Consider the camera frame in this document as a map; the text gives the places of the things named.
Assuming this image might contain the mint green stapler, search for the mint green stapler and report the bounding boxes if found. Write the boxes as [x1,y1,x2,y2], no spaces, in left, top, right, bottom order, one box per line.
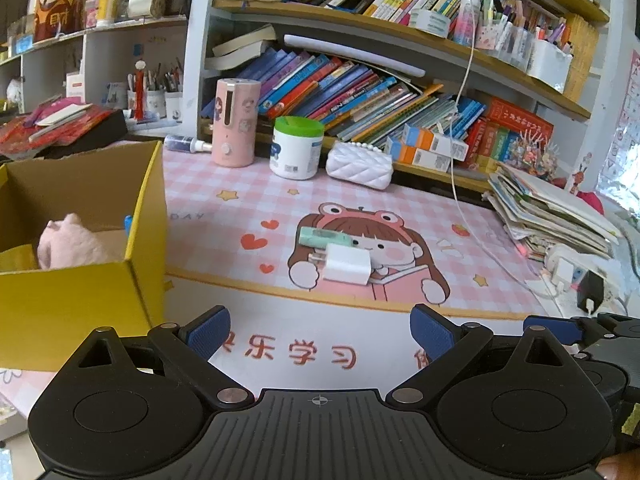
[297,226,354,250]

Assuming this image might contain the pink plush pig toy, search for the pink plush pig toy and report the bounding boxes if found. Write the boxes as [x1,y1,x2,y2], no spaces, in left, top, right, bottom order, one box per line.
[37,214,127,270]

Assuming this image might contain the yellow tape roll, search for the yellow tape roll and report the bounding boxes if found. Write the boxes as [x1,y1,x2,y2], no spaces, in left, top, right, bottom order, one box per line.
[0,244,39,273]

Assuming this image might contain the person right hand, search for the person right hand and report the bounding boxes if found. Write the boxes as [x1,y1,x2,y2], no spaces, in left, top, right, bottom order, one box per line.
[597,450,640,480]

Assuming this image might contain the white charger adapter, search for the white charger adapter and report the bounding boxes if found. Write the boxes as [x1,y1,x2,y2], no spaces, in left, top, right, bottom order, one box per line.
[308,244,372,286]

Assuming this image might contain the pink cartoon table mat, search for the pink cartoon table mat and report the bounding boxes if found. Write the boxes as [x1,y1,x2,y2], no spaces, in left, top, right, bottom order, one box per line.
[1,142,541,393]

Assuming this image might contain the stack of papers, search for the stack of papers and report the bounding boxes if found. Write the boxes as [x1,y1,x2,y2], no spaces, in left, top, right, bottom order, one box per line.
[483,164,622,261]

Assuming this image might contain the yellow cardboard box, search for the yellow cardboard box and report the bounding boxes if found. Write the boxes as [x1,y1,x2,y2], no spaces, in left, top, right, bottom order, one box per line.
[1,142,168,372]

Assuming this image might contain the orange blue boxes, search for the orange blue boxes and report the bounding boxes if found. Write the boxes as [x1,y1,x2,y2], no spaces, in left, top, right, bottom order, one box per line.
[383,125,469,172]

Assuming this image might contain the white quilted pouch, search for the white quilted pouch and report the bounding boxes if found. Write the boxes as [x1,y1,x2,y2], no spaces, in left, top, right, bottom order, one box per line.
[326,142,394,191]

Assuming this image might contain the small blue white bottle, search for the small blue white bottle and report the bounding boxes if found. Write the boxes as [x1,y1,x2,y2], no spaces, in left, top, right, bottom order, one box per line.
[164,134,213,154]

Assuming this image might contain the white jar green lid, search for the white jar green lid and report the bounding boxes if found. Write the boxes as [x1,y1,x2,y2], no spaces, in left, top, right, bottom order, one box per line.
[269,116,324,180]

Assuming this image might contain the pink cylindrical humidifier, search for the pink cylindrical humidifier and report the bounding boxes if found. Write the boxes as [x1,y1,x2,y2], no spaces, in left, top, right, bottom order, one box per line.
[212,78,262,168]

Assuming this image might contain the white pen holder cup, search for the white pen holder cup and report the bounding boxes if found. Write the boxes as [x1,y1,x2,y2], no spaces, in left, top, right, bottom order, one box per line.
[127,90,167,118]

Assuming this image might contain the red plastic bags pile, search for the red plastic bags pile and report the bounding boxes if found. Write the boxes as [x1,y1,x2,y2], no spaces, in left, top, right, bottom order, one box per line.
[1,99,126,160]

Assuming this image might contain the fortune god figure box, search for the fortune god figure box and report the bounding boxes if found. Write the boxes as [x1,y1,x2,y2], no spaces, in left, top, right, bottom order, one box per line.
[34,0,85,42]

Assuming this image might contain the white hanging cable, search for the white hanging cable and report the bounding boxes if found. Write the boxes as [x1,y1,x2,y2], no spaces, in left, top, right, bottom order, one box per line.
[448,0,557,302]

